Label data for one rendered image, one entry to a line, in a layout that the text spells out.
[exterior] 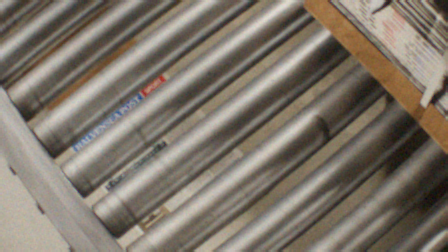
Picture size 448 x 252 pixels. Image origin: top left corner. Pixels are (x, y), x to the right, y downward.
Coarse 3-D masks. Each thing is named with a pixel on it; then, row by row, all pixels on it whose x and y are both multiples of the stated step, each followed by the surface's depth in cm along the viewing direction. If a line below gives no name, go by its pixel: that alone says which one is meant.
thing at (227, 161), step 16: (160, 80) 189; (144, 96) 187; (96, 128) 184; (176, 128) 184; (80, 144) 183; (160, 144) 183; (144, 160) 181; (224, 160) 181; (128, 176) 180; (208, 176) 179; (192, 192) 178; (160, 208) 176; (144, 224) 175
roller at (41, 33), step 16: (64, 0) 106; (80, 0) 106; (96, 0) 107; (112, 0) 109; (48, 16) 105; (64, 16) 105; (80, 16) 106; (16, 32) 104; (32, 32) 104; (48, 32) 104; (64, 32) 106; (0, 48) 103; (16, 48) 103; (32, 48) 104; (48, 48) 106; (0, 64) 102; (16, 64) 103; (0, 80) 102
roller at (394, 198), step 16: (432, 144) 97; (416, 160) 96; (432, 160) 95; (400, 176) 95; (416, 176) 95; (432, 176) 95; (384, 192) 94; (400, 192) 94; (416, 192) 94; (368, 208) 93; (384, 208) 93; (400, 208) 94; (336, 224) 94; (352, 224) 92; (368, 224) 92; (384, 224) 93; (320, 240) 92; (336, 240) 92; (352, 240) 92; (368, 240) 92
